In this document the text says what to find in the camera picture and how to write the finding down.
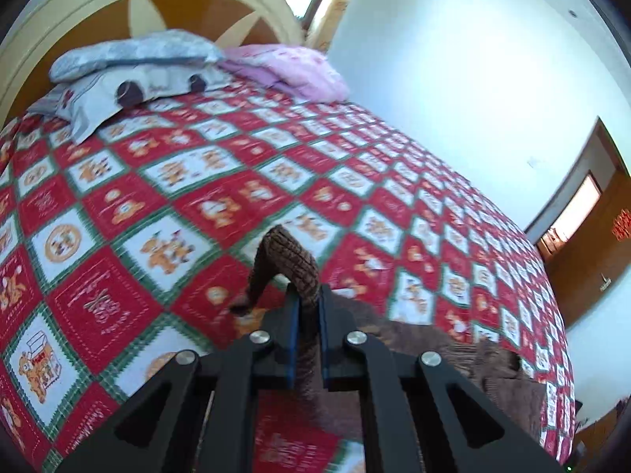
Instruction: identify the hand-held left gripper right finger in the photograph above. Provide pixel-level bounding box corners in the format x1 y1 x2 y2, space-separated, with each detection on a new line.
318 283 565 473

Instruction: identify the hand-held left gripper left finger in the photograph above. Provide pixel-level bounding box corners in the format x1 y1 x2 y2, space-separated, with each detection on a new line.
58 283 302 473

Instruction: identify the brown knitted sweater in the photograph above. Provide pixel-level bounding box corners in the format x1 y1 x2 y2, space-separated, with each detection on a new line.
231 224 544 447

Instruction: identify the red checkered printed bear blanket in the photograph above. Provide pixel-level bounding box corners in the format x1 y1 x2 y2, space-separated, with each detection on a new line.
0 79 577 473

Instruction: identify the pink folded quilt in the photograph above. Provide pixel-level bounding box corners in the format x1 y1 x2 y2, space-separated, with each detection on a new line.
219 43 352 103

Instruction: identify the brown wooden door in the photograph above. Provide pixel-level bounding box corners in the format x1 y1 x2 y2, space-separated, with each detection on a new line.
540 170 631 331

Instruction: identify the white pillow with dark spots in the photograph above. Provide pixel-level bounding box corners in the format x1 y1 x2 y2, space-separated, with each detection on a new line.
27 65 242 145

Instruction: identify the red paper door decoration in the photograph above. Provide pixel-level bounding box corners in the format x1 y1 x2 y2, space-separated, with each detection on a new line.
610 208 631 241

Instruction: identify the grey patterned pillow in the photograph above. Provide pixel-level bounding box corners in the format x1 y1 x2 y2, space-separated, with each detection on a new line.
48 30 225 84

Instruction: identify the cream and orange headboard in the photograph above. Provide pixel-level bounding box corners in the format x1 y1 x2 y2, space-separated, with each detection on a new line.
0 0 307 131

